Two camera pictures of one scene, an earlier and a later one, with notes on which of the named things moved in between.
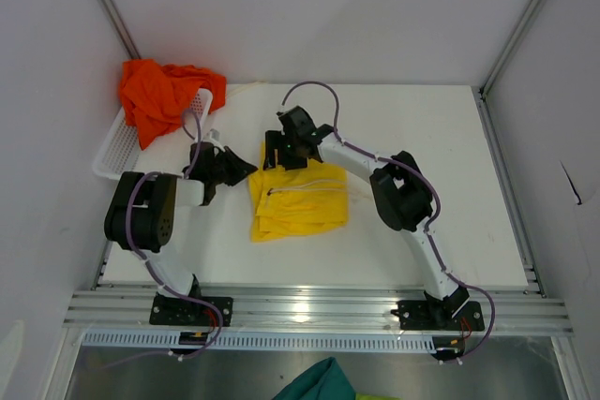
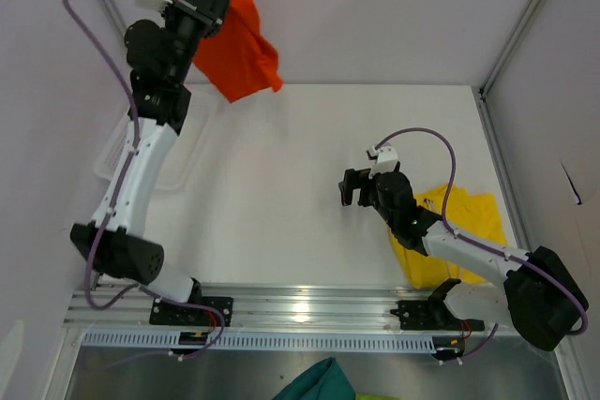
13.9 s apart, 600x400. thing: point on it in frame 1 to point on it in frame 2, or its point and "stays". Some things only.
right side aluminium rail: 533,277 stays
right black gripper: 275,140 to 353,180
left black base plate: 172,311 stays
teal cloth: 323,380 stays
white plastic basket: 169,152 stays
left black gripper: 240,168 to 210,6
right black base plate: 419,316 stays
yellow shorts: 290,201 to 472,217
